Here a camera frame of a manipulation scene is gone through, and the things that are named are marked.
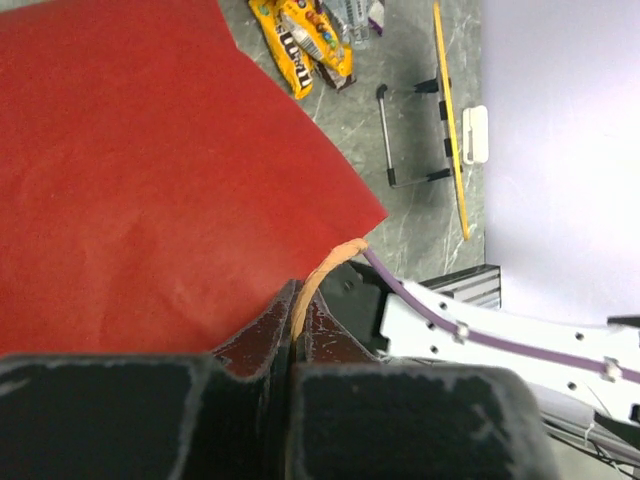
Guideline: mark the yellow M&M's packet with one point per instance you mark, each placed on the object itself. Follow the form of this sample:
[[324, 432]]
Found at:
[[293, 63], [312, 30]]

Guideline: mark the purple brown M&M's packet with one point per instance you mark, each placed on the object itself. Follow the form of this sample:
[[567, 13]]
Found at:
[[376, 15]]

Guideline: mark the red paper bag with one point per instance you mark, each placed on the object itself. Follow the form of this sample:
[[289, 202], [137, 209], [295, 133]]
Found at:
[[157, 187]]

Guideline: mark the aluminium frame rail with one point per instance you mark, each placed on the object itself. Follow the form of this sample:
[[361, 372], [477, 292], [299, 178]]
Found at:
[[479, 285]]

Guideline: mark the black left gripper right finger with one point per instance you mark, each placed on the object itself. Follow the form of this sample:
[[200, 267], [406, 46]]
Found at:
[[352, 416]]

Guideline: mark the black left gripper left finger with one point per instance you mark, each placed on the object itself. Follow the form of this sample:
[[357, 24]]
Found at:
[[218, 414]]

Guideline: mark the white whiteboard eraser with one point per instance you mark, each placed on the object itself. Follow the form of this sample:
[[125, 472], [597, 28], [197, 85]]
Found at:
[[475, 127]]

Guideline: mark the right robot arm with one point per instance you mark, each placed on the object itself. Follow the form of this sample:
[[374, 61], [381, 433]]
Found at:
[[595, 368]]

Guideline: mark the yellow-framed small whiteboard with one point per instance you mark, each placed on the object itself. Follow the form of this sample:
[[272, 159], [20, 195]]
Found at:
[[449, 120]]

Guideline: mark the white grey snack wrapper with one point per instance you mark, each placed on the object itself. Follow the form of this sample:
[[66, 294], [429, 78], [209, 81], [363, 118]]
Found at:
[[350, 18]]

